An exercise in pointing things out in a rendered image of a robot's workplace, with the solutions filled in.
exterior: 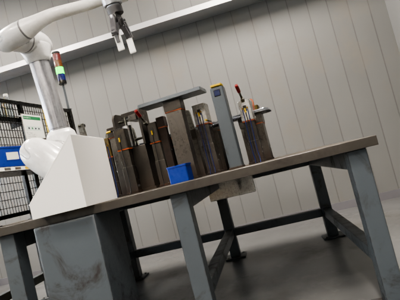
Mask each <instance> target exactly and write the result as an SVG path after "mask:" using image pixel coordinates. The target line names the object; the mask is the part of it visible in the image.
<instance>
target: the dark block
mask: <svg viewBox="0 0 400 300"><path fill-rule="evenodd" d="M111 130H114V128H113V127H111V128H109V129H107V132H108V131H111ZM107 135H108V138H109V140H110V143H111V148H112V152H113V156H114V161H115V166H116V169H117V173H118V178H119V181H120V186H121V191H122V196H126V195H127V193H128V191H127V187H126V182H125V179H124V174H123V169H122V168H123V165H122V162H121V158H120V153H119V152H117V151H118V150H117V145H116V142H115V137H114V133H113V132H111V133H107Z"/></svg>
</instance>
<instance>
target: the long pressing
mask: <svg viewBox="0 0 400 300"><path fill-rule="evenodd" d="M270 111H271V109H269V108H267V107H264V108H260V109H257V110H254V113H258V112H261V113H263V114H265V113H269V112H270ZM232 118H233V122H235V121H238V119H239V118H240V114H239V115H235V116H232ZM218 126H219V125H218V121H214V122H212V128H214V127H218Z"/></svg>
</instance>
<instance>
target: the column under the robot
mask: <svg viewBox="0 0 400 300"><path fill-rule="evenodd" d="M34 233H35V238H36V243H37V248H38V251H39V256H40V261H41V265H42V270H43V275H44V278H45V283H46V288H47V292H48V297H49V300H140V298H139V293H138V288H137V285H136V280H135V275H134V272H133V267H132V263H131V260H130V255H129V250H128V247H127V242H126V237H125V234H124V229H123V225H122V222H121V217H120V212H119V209H118V208H116V209H113V210H108V211H104V212H99V213H96V214H91V215H87V216H84V217H79V218H74V219H71V220H67V221H62V222H59V223H55V224H50V225H47V226H42V227H38V228H35V229H34Z"/></svg>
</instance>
